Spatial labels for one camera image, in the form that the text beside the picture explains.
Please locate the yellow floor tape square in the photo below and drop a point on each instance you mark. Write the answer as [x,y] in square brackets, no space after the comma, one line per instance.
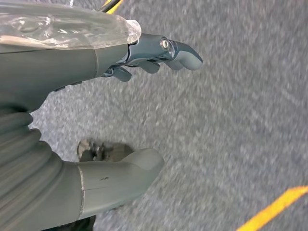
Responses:
[276,207]

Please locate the black robot foot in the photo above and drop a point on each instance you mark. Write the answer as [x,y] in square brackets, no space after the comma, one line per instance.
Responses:
[96,151]

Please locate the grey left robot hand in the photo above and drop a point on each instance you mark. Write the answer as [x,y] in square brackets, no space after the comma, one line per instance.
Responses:
[47,70]

